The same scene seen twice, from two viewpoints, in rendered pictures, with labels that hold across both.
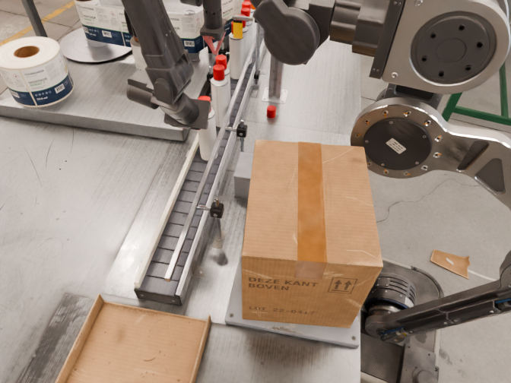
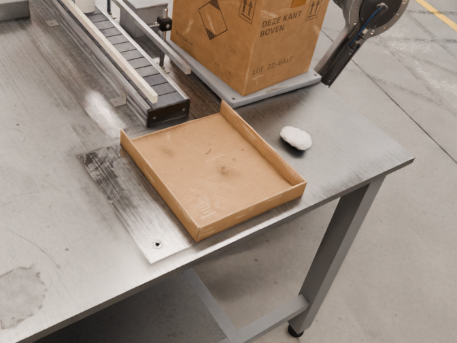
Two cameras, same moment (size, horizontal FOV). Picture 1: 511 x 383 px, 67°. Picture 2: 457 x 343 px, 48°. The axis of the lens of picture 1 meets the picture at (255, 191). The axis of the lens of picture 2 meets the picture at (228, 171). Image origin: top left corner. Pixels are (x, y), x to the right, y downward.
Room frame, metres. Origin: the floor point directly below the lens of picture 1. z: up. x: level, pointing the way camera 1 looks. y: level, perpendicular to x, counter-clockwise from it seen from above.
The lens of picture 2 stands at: (-0.30, 0.84, 1.56)
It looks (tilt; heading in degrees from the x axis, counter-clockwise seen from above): 43 degrees down; 308
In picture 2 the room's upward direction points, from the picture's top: 12 degrees clockwise
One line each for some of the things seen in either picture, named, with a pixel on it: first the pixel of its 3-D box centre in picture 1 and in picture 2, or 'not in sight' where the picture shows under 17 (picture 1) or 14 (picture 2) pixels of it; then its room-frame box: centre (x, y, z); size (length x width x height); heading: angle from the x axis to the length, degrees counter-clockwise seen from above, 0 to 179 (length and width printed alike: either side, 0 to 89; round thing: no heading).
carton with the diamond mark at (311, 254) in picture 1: (303, 233); (247, 8); (0.49, -0.11, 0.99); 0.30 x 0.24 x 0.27; 177
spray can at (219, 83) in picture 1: (220, 96); not in sight; (0.99, 0.12, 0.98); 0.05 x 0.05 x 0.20
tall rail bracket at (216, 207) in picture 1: (209, 219); (156, 41); (0.57, 0.11, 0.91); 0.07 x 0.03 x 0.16; 81
